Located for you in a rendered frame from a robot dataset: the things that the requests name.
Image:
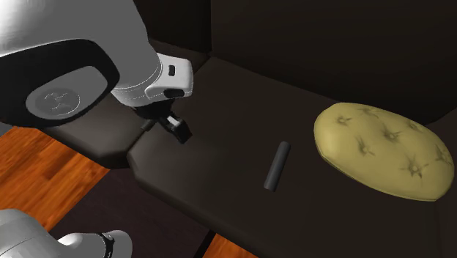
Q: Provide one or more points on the dark rug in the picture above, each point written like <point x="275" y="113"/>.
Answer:
<point x="125" y="211"/>

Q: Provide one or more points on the dark grey remote control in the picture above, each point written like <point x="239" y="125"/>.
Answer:
<point x="277" y="165"/>

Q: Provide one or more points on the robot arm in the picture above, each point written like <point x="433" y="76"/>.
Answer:
<point x="71" y="43"/>

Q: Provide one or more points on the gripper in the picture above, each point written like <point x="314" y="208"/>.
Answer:
<point x="152" y="109"/>

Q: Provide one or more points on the dark brown sofa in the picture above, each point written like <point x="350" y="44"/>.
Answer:
<point x="228" y="118"/>

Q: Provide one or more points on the round yellow tufted cushion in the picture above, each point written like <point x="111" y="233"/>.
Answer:
<point x="383" y="150"/>

